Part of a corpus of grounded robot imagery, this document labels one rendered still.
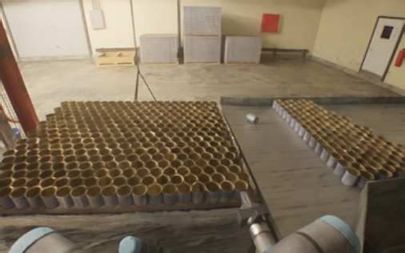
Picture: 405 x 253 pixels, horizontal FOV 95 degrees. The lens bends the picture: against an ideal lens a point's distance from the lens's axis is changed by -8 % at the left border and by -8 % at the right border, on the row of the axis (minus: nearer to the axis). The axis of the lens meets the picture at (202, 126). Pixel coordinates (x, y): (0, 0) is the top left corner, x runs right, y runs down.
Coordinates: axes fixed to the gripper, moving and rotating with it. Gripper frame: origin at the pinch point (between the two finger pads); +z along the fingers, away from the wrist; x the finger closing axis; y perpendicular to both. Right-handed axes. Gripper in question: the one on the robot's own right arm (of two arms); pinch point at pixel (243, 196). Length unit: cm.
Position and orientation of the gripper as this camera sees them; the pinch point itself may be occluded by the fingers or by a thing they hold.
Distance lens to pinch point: 102.6
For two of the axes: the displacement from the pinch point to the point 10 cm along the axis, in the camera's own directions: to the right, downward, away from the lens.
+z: -1.9, -5.0, 8.5
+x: 9.8, -0.5, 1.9
